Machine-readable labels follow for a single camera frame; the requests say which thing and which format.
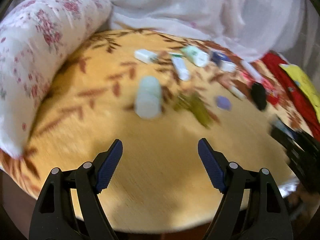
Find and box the blue white medicine box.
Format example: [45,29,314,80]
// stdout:
[210,49,236,73]

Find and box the white paper tube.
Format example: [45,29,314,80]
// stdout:
[241,60,263,83]

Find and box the olive green hair claw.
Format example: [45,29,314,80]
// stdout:
[173,92,212,128]

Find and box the purple square eraser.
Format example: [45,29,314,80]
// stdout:
[215,96,232,111]

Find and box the red blanket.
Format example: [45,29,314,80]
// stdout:
[261,53,319,140]

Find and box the yellow floral plush blanket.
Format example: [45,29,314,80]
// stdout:
[1,29,309,233]

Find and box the small white pill bottle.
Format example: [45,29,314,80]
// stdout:
[135,76,162,119]

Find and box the black sock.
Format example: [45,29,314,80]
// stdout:
[250,82,267,111]

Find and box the white green round bottle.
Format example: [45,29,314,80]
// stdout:
[181,45,209,68]

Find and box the rolled pink floral quilt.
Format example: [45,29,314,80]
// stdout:
[1,0,112,159]

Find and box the white green ointment tube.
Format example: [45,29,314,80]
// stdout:
[169,53,190,81]

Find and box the pink white lip balm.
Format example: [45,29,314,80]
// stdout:
[228,86,246,100]

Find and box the sheer white floral curtain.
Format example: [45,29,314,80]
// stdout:
[109,0,319,64]

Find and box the yellow cartoon pillow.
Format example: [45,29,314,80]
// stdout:
[279,63,319,121]

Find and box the white power adapter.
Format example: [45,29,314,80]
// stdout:
[134,49,158,64]

